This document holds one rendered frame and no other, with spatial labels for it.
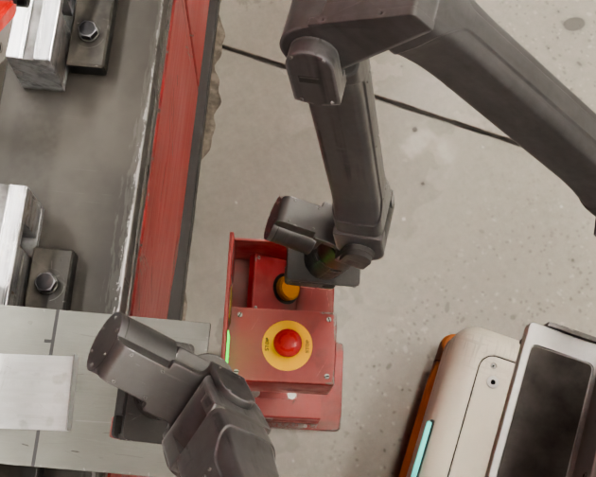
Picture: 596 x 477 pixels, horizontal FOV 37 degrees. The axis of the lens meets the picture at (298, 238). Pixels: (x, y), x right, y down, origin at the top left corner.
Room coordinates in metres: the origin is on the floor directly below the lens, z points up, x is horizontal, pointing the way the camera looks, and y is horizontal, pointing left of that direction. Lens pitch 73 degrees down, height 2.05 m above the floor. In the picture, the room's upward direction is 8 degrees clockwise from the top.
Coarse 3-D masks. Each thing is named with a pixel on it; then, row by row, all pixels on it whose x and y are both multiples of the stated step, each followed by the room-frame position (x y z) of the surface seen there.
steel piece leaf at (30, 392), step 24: (0, 360) 0.12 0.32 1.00; (24, 360) 0.12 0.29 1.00; (48, 360) 0.13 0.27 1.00; (72, 360) 0.13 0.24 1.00; (0, 384) 0.09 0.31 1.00; (24, 384) 0.09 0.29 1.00; (48, 384) 0.10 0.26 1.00; (72, 384) 0.10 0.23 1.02; (0, 408) 0.06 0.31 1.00; (24, 408) 0.07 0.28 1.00; (48, 408) 0.07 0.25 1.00; (72, 408) 0.08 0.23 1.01
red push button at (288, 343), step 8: (288, 328) 0.24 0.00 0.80; (280, 336) 0.23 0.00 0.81; (288, 336) 0.23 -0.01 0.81; (296, 336) 0.23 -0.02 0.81; (280, 344) 0.21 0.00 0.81; (288, 344) 0.22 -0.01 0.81; (296, 344) 0.22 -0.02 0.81; (280, 352) 0.20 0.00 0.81; (288, 352) 0.21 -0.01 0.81; (296, 352) 0.21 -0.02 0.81
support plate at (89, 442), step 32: (0, 320) 0.16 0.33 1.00; (32, 320) 0.17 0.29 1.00; (64, 320) 0.17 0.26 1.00; (96, 320) 0.18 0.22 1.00; (160, 320) 0.19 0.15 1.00; (0, 352) 0.13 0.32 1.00; (32, 352) 0.13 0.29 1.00; (64, 352) 0.14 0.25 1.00; (96, 384) 0.11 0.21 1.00; (96, 416) 0.07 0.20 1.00; (0, 448) 0.02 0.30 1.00; (32, 448) 0.03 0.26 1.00; (64, 448) 0.03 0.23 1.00; (96, 448) 0.04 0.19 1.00; (128, 448) 0.04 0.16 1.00; (160, 448) 0.05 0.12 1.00
